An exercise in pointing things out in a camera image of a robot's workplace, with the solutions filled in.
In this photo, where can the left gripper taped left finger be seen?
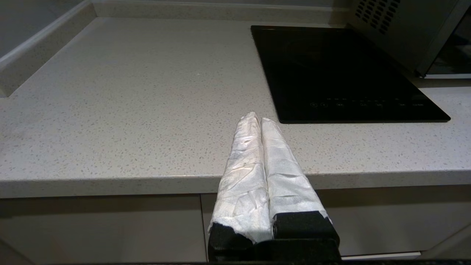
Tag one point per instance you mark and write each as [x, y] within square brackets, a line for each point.
[243, 184]

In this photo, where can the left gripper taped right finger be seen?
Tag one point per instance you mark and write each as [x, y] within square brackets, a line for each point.
[290, 184]

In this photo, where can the silver microwave oven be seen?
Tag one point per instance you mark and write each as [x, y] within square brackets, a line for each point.
[397, 33]

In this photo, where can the grey cabinet front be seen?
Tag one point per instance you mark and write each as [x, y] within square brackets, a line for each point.
[103, 228]
[386, 221]

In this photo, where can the black induction cooktop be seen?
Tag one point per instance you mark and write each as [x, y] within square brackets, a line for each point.
[342, 70]

